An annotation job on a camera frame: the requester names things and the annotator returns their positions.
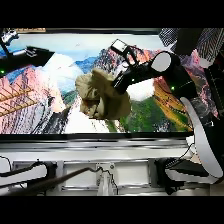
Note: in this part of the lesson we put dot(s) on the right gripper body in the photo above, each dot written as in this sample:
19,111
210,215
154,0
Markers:
122,82

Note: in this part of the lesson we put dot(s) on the olive green pants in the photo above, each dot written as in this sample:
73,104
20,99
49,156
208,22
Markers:
100,96

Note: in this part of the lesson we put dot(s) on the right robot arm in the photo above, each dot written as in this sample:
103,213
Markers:
180,80

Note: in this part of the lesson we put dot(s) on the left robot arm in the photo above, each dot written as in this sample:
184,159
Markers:
23,60

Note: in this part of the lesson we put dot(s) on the black garment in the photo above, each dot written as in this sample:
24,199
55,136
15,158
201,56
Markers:
188,40

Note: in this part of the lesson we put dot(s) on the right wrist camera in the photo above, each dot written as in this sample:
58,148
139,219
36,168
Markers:
123,50

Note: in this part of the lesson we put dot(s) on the silver frame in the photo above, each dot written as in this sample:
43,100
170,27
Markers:
100,151

